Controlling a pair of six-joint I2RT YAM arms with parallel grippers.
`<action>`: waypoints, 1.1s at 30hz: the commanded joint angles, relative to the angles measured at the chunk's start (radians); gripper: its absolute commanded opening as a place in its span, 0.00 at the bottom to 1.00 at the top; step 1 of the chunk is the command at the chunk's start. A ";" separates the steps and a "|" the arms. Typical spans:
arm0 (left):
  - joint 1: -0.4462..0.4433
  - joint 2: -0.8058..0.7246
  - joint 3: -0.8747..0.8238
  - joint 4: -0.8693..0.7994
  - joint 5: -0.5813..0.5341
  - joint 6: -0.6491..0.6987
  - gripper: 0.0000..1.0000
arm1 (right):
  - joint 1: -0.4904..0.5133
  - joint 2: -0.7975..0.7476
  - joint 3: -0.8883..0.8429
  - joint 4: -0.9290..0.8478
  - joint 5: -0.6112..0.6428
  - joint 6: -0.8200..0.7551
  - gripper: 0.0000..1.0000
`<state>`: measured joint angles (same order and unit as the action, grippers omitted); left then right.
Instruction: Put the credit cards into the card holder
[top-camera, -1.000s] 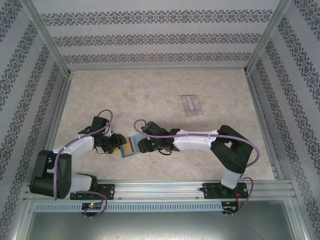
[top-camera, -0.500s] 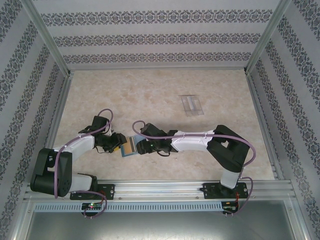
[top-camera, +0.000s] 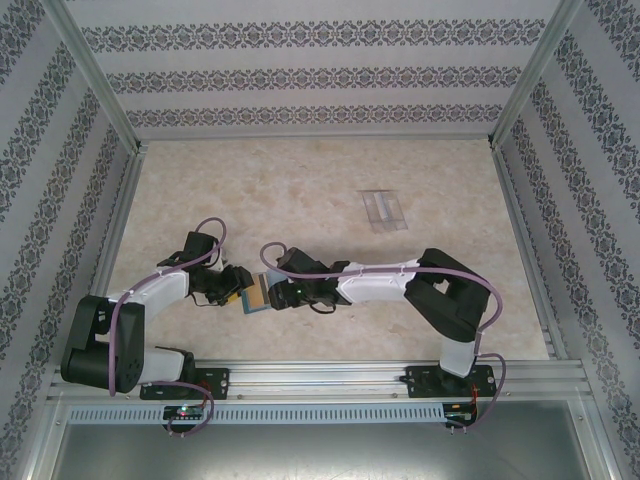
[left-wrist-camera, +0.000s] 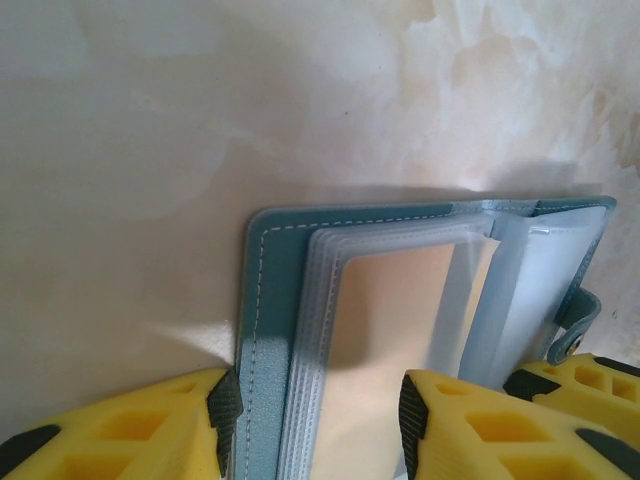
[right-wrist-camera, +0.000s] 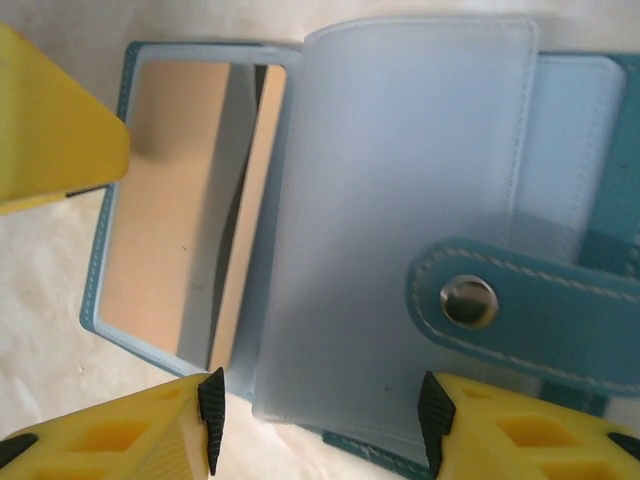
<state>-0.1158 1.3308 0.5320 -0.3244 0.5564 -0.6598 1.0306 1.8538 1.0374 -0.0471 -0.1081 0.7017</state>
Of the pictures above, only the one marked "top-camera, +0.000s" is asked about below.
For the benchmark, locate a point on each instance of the clear plastic card case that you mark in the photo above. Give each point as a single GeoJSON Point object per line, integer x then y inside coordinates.
{"type": "Point", "coordinates": [382, 212]}

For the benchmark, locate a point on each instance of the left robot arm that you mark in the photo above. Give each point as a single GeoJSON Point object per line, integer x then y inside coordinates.
{"type": "Point", "coordinates": [160, 295]}

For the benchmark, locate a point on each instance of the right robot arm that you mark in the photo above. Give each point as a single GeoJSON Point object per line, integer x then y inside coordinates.
{"type": "Point", "coordinates": [375, 287]}

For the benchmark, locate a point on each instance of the grey metal sheet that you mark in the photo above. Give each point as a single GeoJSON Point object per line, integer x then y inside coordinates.
{"type": "Point", "coordinates": [320, 452]}

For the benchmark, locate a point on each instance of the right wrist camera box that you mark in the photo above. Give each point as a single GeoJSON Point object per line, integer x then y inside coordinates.
{"type": "Point", "coordinates": [300, 262]}

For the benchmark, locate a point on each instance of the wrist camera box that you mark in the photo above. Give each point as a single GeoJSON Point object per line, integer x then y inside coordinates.
{"type": "Point", "coordinates": [200, 247]}
{"type": "Point", "coordinates": [300, 262]}

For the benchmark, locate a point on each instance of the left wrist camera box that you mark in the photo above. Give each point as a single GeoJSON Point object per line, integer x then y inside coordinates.
{"type": "Point", "coordinates": [200, 247]}

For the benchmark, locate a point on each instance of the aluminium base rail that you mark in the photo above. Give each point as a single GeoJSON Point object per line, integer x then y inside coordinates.
{"type": "Point", "coordinates": [320, 380]}

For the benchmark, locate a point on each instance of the left side aluminium rail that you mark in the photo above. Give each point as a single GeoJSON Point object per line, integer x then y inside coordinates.
{"type": "Point", "coordinates": [122, 210]}

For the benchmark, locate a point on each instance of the rear aluminium rail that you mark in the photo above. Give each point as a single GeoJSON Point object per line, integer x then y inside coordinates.
{"type": "Point", "coordinates": [315, 137]}

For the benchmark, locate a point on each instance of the right side aluminium rail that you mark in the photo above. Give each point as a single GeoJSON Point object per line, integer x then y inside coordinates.
{"type": "Point", "coordinates": [525, 240]}

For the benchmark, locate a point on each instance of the left rear aluminium frame post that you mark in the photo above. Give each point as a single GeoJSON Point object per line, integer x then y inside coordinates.
{"type": "Point", "coordinates": [90, 65]}

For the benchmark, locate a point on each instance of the aluminium frame post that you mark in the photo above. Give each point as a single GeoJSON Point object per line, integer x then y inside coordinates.
{"type": "Point", "coordinates": [535, 65]}
{"type": "Point", "coordinates": [90, 65]}

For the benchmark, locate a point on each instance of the right rear aluminium frame post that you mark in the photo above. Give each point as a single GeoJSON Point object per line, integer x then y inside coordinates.
{"type": "Point", "coordinates": [535, 65]}

